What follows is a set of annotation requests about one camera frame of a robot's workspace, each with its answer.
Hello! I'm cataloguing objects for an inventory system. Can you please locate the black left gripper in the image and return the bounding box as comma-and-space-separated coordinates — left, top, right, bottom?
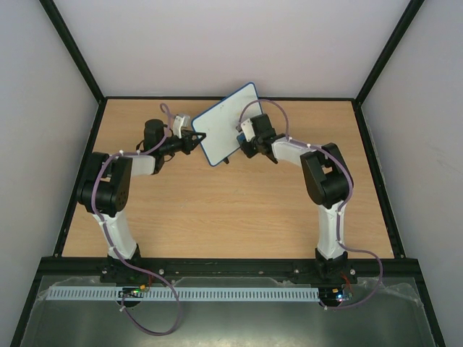
161, 131, 207, 157

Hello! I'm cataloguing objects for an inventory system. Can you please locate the blue framed whiteboard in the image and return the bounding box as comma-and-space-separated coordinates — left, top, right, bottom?
191, 82, 258, 167

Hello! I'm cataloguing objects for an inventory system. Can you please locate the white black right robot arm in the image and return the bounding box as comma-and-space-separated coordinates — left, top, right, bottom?
237, 114, 354, 283

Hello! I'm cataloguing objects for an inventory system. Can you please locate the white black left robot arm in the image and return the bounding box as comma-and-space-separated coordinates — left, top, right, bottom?
77, 116, 206, 261

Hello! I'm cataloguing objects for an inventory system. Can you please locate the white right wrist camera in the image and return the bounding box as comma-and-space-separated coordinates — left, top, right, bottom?
240, 119, 255, 142

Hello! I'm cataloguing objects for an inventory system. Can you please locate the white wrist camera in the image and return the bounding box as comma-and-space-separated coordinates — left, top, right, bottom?
171, 113, 190, 139
240, 119, 255, 142

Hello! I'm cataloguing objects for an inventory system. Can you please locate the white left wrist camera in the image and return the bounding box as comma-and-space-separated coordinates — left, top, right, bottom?
171, 113, 190, 139

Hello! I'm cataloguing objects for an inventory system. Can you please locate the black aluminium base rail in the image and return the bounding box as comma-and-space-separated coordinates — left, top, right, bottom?
97, 258, 423, 286

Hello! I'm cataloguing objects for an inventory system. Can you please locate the black cage frame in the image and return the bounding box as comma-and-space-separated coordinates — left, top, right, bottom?
11, 1, 445, 346

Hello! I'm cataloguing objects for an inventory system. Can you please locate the grey slotted cable duct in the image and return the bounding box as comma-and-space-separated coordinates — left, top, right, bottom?
40, 286, 319, 302

